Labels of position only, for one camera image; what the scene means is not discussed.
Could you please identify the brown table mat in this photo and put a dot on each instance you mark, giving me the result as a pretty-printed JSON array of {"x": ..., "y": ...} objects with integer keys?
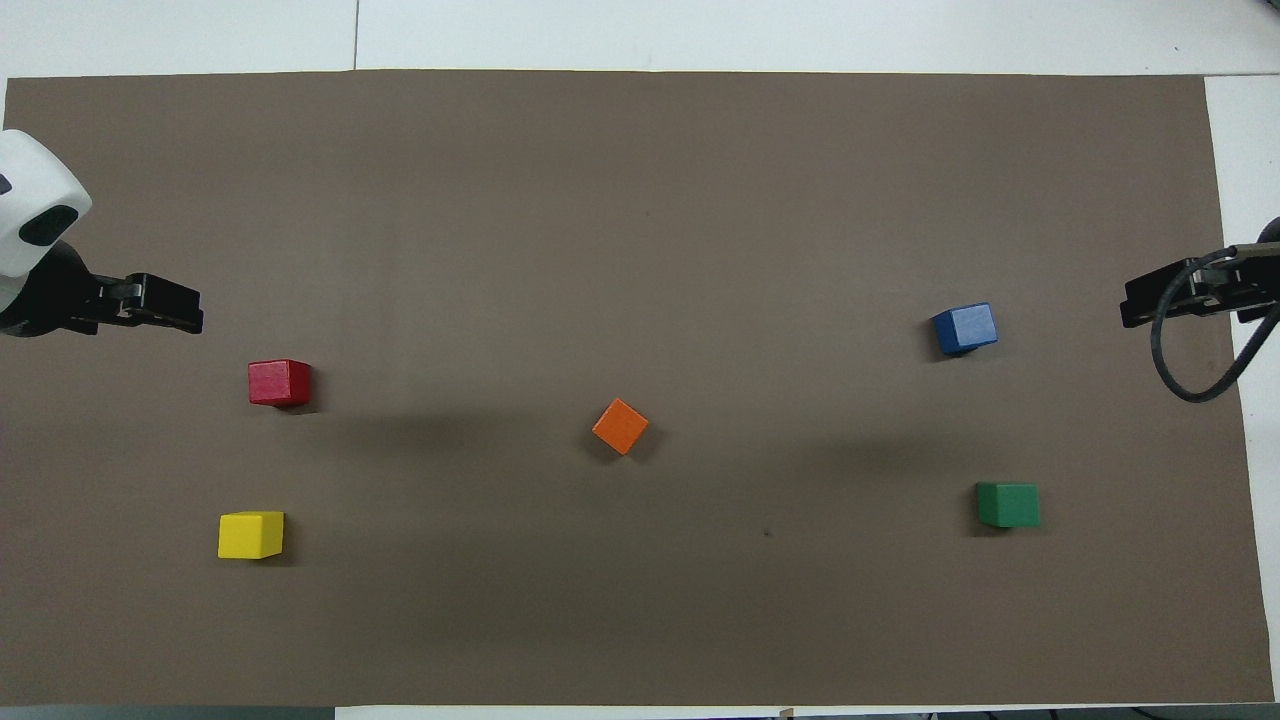
[{"x": 640, "y": 220}]

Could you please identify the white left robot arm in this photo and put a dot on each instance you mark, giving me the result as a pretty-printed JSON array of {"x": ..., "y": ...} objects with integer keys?
[{"x": 35, "y": 185}]

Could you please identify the red wooden block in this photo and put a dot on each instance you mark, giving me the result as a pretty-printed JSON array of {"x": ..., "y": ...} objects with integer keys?
[{"x": 280, "y": 383}]

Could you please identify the blue wooden block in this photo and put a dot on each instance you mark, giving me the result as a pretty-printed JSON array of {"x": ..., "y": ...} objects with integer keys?
[{"x": 966, "y": 328}]

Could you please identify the green wooden block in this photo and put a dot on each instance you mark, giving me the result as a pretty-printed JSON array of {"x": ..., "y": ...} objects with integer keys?
[{"x": 1008, "y": 505}]

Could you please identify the orange wooden block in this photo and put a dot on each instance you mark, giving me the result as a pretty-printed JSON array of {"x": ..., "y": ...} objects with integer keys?
[{"x": 620, "y": 426}]

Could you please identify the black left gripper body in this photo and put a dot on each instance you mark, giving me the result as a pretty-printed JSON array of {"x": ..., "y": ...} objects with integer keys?
[{"x": 60, "y": 295}]

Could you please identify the yellow wooden block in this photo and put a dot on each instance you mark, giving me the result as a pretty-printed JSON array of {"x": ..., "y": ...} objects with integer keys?
[{"x": 250, "y": 535}]

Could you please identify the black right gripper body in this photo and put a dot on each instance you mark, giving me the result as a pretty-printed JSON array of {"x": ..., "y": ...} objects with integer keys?
[{"x": 1258, "y": 295}]

